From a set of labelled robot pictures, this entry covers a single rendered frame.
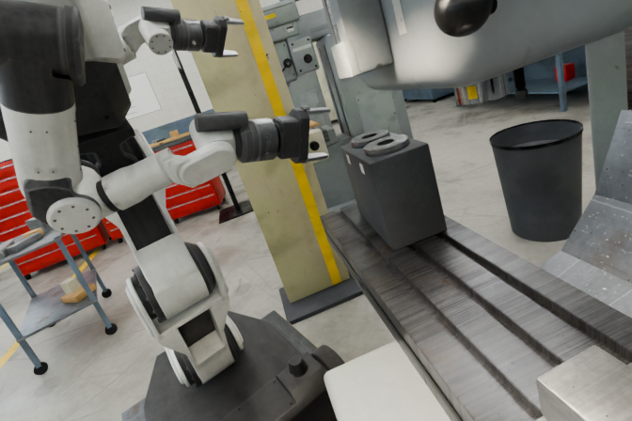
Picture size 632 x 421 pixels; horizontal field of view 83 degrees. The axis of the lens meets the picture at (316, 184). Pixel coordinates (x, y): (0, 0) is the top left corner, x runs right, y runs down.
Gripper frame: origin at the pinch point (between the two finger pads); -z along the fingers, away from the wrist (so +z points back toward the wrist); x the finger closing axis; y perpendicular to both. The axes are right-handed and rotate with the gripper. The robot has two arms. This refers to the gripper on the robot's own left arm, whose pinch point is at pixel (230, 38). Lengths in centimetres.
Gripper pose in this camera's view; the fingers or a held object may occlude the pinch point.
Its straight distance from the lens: 125.3
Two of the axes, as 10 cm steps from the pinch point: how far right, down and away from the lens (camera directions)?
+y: -5.3, -7.0, 4.9
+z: -7.9, 1.8, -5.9
